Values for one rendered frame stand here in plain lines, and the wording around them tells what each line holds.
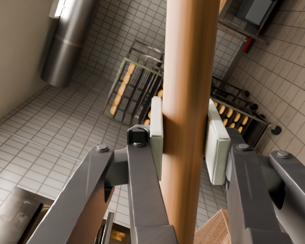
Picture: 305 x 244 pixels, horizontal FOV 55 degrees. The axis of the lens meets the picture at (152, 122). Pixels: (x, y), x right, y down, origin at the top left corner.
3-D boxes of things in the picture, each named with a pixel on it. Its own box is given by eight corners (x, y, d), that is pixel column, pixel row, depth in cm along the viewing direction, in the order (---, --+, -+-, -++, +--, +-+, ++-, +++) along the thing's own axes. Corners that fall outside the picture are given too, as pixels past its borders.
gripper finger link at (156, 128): (160, 183, 17) (147, 183, 17) (160, 132, 23) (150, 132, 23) (163, 136, 16) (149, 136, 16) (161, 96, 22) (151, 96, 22)
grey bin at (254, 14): (259, 25, 425) (244, 18, 421) (249, 23, 471) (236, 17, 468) (272, 1, 413) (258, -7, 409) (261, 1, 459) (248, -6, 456)
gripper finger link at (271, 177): (236, 167, 14) (297, 170, 14) (218, 126, 19) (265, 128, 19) (231, 192, 15) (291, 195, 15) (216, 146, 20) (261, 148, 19)
